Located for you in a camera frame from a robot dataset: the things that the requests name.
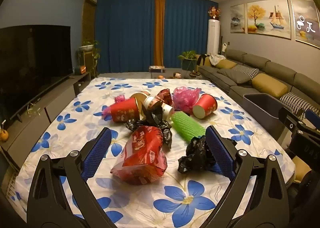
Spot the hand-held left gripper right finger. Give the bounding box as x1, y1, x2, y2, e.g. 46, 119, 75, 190
204, 126, 293, 228

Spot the black plastic bag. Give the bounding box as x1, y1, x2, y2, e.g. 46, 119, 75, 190
125, 108, 173, 149
178, 136, 237, 174

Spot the black garment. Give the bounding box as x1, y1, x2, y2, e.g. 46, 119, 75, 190
196, 54, 210, 66

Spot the white standing air conditioner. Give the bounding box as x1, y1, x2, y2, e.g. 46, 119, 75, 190
206, 19, 221, 56

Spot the sailboat and tree painting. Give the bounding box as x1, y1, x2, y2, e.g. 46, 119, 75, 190
247, 0, 292, 40

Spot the black and white patterned cushion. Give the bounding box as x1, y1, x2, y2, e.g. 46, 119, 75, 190
232, 64, 260, 78
279, 91, 320, 116

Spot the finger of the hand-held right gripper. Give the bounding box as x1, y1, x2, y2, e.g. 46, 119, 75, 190
304, 108, 320, 131
278, 106, 304, 133

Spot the trailing potted plant on stand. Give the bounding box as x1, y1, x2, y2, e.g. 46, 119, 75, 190
76, 39, 102, 78

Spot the orange printed paper cup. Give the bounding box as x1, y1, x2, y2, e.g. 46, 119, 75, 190
130, 92, 150, 104

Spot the framed painting with glare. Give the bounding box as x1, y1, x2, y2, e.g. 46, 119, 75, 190
290, 0, 320, 49

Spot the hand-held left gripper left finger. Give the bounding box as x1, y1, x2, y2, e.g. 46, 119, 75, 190
26, 128, 113, 228

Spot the green plant in dark pot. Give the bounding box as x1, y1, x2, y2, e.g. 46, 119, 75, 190
178, 50, 198, 71

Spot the green foam net sleeve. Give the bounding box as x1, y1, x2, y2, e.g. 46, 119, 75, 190
171, 111, 207, 143

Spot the brown wooden blind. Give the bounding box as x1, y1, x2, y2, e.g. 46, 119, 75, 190
82, 0, 97, 43

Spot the dark red foil wrapper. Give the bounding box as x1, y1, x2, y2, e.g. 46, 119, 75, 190
155, 88, 173, 106

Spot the grey sofa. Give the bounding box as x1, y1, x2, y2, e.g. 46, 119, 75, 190
197, 49, 320, 128

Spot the grey cushion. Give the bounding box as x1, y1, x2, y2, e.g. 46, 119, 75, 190
217, 69, 252, 84

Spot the grey plastic bin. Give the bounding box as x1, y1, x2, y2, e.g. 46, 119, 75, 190
243, 93, 295, 143

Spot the red snack bag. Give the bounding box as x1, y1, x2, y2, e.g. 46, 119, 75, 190
110, 126, 168, 185

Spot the small landscape painting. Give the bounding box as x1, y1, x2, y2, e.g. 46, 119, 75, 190
229, 4, 246, 34

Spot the blue curtain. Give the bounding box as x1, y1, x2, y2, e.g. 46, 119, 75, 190
164, 0, 213, 68
96, 0, 158, 74

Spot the dry straw bundle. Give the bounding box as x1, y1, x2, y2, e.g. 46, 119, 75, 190
26, 103, 42, 116

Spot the orange curtain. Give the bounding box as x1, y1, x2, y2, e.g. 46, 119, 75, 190
153, 0, 167, 67

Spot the white cloth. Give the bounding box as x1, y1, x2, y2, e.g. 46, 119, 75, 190
209, 53, 227, 66

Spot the grey television cabinet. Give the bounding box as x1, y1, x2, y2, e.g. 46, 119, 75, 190
0, 71, 91, 168

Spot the orange flower ornament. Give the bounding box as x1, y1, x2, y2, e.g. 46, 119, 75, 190
208, 6, 222, 21

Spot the blue floral bed sheet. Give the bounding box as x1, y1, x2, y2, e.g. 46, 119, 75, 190
15, 78, 295, 228

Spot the black television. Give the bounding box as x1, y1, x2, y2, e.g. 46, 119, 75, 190
0, 25, 74, 125

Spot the red paper cup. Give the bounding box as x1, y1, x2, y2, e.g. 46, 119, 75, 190
192, 93, 217, 118
110, 98, 140, 122

